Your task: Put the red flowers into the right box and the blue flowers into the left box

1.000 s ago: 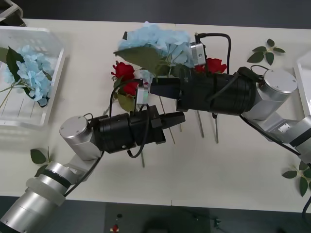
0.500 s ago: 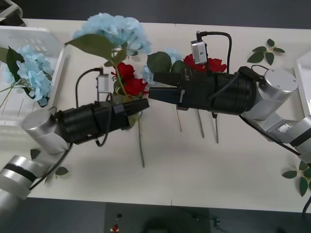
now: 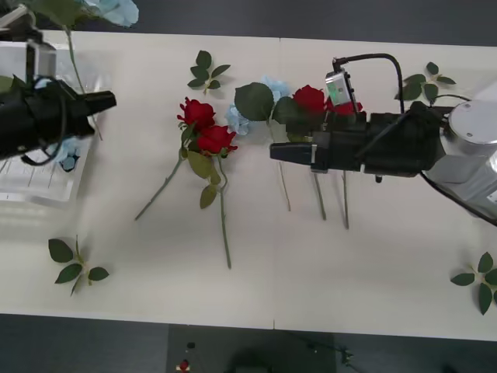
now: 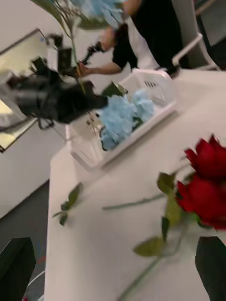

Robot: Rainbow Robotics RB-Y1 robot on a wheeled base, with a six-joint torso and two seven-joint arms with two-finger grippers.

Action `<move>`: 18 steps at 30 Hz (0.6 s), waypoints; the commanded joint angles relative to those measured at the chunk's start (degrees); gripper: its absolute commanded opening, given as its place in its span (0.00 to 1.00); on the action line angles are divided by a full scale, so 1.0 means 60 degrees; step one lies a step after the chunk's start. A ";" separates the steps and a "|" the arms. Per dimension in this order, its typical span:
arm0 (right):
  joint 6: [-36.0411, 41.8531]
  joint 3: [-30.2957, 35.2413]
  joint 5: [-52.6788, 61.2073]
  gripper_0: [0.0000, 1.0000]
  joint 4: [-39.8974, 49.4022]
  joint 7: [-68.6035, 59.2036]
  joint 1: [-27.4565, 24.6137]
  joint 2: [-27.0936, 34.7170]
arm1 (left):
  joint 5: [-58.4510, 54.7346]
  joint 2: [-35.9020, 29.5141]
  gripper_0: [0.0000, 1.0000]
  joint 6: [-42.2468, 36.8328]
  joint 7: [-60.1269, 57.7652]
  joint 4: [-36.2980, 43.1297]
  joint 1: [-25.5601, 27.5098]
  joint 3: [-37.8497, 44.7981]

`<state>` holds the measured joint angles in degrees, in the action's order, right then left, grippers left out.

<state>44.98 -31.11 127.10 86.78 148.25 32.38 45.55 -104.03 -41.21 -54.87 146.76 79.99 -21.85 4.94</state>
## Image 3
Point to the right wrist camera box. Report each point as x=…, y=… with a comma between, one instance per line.
x=338, y=89

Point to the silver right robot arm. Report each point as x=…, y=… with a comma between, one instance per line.
x=471, y=155

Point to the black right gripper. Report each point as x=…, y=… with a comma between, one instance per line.
x=349, y=149

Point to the pale blue flower with stem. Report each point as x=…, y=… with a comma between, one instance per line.
x=70, y=157
x=254, y=102
x=116, y=11

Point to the shallow white box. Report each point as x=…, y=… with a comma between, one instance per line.
x=39, y=184

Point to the small red and white object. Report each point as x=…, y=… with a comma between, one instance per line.
x=183, y=364

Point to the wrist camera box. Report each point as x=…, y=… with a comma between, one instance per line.
x=338, y=89
x=44, y=62

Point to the red rose with stem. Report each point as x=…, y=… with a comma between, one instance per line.
x=215, y=139
x=308, y=99
x=345, y=108
x=197, y=111

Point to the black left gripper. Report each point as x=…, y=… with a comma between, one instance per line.
x=54, y=109

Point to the pale rimmed crate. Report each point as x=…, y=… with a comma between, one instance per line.
x=15, y=20

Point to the loose green leaf twig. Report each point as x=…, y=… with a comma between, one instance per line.
x=202, y=73
x=430, y=90
x=61, y=250
x=484, y=297

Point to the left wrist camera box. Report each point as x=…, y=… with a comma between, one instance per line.
x=44, y=62

